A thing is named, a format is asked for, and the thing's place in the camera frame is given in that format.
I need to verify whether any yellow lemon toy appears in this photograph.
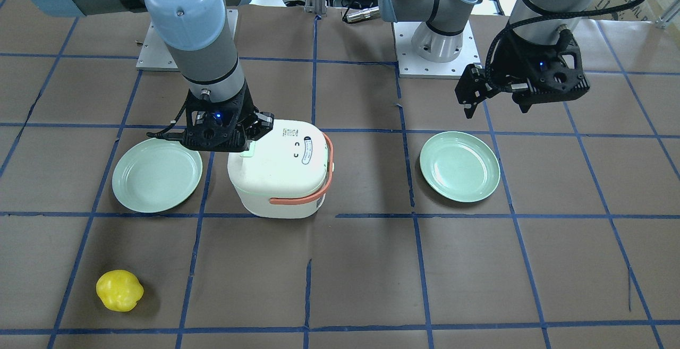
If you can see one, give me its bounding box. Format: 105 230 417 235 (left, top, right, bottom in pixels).
96 269 145 312

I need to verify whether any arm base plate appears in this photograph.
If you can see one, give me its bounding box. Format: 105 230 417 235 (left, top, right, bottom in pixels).
136 9 240 72
393 22 481 79

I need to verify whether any green plate far side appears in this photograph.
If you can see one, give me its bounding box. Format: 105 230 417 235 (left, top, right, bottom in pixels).
419 131 500 203

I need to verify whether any white rice cooker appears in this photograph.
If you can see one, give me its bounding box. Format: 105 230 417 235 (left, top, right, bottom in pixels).
227 120 334 220

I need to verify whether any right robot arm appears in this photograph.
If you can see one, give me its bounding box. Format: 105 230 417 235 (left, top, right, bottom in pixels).
32 0 274 152

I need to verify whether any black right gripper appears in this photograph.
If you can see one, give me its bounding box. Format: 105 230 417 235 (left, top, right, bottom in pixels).
184 83 275 152

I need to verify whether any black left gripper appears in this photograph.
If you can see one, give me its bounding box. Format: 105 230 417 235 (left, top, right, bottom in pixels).
455 29 590 119

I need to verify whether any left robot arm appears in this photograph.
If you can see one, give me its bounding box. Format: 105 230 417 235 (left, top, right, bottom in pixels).
377 0 593 118

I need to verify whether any green plate near lemon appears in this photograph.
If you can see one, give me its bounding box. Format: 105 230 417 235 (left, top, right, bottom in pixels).
112 139 202 213

